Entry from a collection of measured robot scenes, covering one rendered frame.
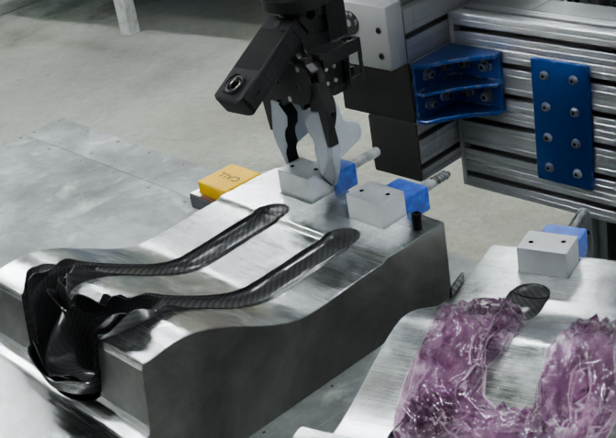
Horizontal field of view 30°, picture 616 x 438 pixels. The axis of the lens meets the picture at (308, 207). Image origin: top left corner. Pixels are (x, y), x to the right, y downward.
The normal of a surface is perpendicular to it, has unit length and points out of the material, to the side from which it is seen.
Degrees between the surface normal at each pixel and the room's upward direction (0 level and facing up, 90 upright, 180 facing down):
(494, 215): 0
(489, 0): 0
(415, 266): 90
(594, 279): 0
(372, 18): 90
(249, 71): 31
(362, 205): 90
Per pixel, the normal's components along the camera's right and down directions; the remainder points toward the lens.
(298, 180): -0.72, 0.40
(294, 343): 0.68, 0.24
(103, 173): -0.14, -0.88
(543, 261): -0.49, 0.46
